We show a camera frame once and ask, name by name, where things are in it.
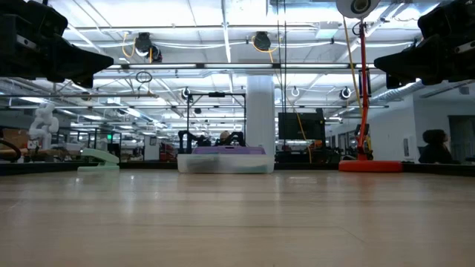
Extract white round column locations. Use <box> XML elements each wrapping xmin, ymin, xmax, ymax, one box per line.
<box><xmin>246</xmin><ymin>76</ymin><xmax>276</xmax><ymax>156</ymax></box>

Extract black background robot arms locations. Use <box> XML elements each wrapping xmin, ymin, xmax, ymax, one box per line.
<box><xmin>177</xmin><ymin>129</ymin><xmax>246</xmax><ymax>154</ymax></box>

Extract black hose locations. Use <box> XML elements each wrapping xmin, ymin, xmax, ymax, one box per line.
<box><xmin>0</xmin><ymin>137</ymin><xmax>22</xmax><ymax>163</ymax></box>

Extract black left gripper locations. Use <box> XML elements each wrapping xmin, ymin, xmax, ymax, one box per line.
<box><xmin>0</xmin><ymin>0</ymin><xmax>114</xmax><ymax>89</ymax></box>

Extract red desk lamp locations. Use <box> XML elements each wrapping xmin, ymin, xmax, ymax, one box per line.
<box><xmin>335</xmin><ymin>0</ymin><xmax>404</xmax><ymax>173</ymax></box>

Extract yellow hanging cord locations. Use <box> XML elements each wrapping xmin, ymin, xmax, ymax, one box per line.
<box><xmin>342</xmin><ymin>16</ymin><xmax>363</xmax><ymax>109</ymax></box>
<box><xmin>285</xmin><ymin>92</ymin><xmax>312</xmax><ymax>164</ymax></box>

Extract black ceiling cable reel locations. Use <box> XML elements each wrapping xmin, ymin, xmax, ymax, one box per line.
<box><xmin>133</xmin><ymin>32</ymin><xmax>163</xmax><ymax>63</ymax></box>
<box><xmin>253</xmin><ymin>30</ymin><xmax>272</xmax><ymax>52</ymax></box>

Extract cardboard box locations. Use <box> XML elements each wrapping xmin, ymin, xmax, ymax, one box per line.
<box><xmin>1</xmin><ymin>128</ymin><xmax>30</xmax><ymax>149</ymax></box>

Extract black monitor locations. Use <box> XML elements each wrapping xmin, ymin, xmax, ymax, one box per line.
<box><xmin>278</xmin><ymin>108</ymin><xmax>327</xmax><ymax>141</ymax></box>

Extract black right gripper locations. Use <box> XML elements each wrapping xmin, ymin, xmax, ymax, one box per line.
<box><xmin>373</xmin><ymin>0</ymin><xmax>475</xmax><ymax>90</ymax></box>

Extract clear pencil case purple lid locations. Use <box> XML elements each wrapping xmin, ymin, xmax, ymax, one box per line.
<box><xmin>177</xmin><ymin>145</ymin><xmax>275</xmax><ymax>174</ymax></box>

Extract black frame stand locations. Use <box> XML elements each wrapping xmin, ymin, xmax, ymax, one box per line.
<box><xmin>185</xmin><ymin>92</ymin><xmax>247</xmax><ymax>154</ymax></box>

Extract black aluminium table frame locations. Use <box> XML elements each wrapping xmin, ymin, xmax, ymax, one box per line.
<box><xmin>0</xmin><ymin>161</ymin><xmax>475</xmax><ymax>177</ymax></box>

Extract mint green stapler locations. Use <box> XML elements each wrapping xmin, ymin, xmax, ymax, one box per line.
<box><xmin>76</xmin><ymin>147</ymin><xmax>120</xmax><ymax>172</ymax></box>

